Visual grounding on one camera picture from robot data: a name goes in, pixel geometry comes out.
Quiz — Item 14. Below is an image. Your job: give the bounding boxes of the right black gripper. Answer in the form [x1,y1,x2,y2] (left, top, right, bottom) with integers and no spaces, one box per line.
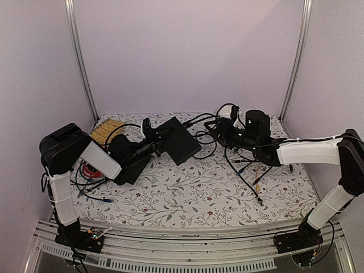
[204,118,259,153]

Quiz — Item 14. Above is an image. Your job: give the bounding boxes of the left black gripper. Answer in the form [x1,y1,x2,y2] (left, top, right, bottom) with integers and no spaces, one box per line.
[125,127,177,168]

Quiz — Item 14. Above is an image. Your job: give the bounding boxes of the black TP-Link network switch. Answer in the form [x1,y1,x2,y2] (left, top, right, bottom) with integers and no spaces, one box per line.
[157,117,201,166]

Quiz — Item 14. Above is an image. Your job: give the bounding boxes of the blue ethernet cable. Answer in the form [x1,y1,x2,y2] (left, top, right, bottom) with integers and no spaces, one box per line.
[236,162,257,176]

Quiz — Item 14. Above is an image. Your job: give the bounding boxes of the yellow ethernet cable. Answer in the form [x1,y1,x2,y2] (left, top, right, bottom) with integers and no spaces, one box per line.
[254,163,261,193]

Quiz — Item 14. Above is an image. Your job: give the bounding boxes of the black ethernet cable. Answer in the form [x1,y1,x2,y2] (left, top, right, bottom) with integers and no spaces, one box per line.
[183,104,293,207]

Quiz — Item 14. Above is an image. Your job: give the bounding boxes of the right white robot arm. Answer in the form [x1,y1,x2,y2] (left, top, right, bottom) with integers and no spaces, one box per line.
[204,107,363,254]

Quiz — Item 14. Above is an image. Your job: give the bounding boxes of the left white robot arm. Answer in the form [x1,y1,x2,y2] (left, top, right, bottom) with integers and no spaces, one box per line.
[39,119,173,253]

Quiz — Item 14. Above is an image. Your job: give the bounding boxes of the white bowl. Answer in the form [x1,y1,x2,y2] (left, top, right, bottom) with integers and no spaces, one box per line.
[217,105,233,119]

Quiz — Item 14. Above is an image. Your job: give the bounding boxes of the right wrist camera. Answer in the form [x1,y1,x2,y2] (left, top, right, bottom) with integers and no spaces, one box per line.
[230,105,241,127]

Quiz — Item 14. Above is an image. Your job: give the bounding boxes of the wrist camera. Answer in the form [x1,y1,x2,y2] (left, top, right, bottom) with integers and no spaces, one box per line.
[230,105,241,127]
[140,118,152,139]

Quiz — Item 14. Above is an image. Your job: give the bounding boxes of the red ethernet cables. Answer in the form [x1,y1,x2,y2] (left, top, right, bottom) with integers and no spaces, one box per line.
[81,160,105,179]

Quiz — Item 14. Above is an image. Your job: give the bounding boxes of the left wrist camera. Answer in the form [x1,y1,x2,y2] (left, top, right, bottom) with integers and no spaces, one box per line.
[140,118,152,139]

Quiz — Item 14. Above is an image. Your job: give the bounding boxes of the aluminium front rail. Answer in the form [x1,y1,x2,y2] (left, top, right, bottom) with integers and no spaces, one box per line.
[25,218,353,273]

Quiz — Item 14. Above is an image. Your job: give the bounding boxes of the right aluminium frame post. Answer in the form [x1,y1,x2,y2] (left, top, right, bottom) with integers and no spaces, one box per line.
[279,0,312,123]

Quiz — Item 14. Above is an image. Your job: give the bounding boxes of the aluminium frame post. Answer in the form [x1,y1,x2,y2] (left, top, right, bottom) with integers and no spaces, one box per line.
[279,0,312,123]
[64,0,99,121]

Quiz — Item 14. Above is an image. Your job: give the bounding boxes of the left aluminium frame post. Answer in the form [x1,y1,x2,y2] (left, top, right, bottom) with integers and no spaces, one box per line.
[64,0,99,121]

